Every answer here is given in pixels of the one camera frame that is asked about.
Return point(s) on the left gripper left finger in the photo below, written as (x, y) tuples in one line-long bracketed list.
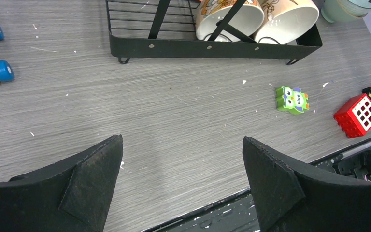
[(71, 195)]

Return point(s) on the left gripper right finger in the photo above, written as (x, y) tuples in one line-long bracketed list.
[(293, 196)]

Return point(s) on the mint green bowl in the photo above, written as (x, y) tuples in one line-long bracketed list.
[(345, 10)]

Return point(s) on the green owl block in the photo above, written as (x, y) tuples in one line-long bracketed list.
[(291, 100)]

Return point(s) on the red grid block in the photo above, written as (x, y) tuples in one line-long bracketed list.
[(354, 117)]

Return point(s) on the cream bowl right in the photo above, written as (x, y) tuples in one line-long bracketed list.
[(286, 20)]

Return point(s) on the black wire dish rack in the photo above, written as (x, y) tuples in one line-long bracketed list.
[(166, 29)]

